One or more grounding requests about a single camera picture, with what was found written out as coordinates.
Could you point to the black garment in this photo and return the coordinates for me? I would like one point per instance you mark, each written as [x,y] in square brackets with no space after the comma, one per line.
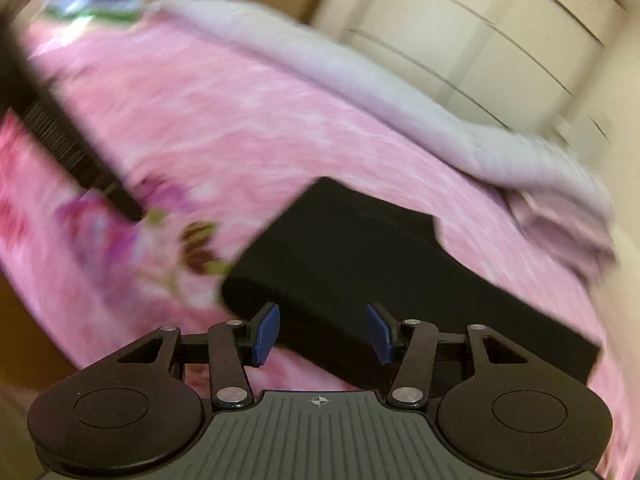
[380,270]

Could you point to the lilac cloth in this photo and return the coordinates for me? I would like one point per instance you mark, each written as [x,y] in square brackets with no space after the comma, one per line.
[555,230]

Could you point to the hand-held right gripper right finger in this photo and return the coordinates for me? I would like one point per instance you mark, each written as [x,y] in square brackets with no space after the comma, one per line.
[378,332]

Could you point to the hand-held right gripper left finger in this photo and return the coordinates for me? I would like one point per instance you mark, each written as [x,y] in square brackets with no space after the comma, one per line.
[265,332]

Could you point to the purple floral printed cloth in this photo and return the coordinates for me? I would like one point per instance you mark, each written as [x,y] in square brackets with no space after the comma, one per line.
[195,250]

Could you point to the pink rose-patterned blanket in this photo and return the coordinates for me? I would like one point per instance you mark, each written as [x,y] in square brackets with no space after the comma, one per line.
[240,120]

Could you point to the white wardrobe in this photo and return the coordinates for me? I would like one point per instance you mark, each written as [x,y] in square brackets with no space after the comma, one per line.
[475,25]

